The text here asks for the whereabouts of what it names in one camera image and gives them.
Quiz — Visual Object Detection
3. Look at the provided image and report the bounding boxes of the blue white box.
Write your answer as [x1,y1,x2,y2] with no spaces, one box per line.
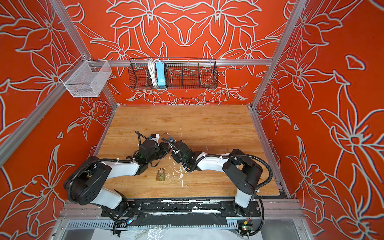
[156,62,166,88]

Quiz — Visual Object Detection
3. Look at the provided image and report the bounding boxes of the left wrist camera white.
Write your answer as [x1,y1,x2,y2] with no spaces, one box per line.
[149,134,160,144]

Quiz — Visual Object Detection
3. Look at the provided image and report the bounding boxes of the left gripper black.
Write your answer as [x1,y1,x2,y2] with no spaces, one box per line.
[147,142,171,164]

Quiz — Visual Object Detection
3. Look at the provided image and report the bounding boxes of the small brass padlock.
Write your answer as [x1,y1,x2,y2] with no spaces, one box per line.
[156,168,166,182]

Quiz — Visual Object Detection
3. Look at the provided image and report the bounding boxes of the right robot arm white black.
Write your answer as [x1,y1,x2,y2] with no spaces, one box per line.
[162,137,273,210]

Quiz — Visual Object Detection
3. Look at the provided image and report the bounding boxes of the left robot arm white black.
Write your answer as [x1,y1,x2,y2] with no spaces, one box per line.
[64,131,171,210]

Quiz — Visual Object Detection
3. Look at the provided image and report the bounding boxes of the clear plastic bin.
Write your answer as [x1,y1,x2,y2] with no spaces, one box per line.
[61,61,112,98]

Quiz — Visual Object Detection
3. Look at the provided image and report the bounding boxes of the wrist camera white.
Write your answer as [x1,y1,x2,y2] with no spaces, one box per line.
[168,137,176,144]
[149,134,160,144]

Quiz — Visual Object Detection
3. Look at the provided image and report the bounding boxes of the aluminium frame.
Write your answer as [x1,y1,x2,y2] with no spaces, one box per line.
[0,0,313,240]

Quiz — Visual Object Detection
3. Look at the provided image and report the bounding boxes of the black wire basket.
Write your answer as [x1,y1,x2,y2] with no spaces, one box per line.
[128,58,219,90]

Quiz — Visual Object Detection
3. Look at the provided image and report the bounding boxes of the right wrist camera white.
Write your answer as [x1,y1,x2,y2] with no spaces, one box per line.
[168,137,176,144]

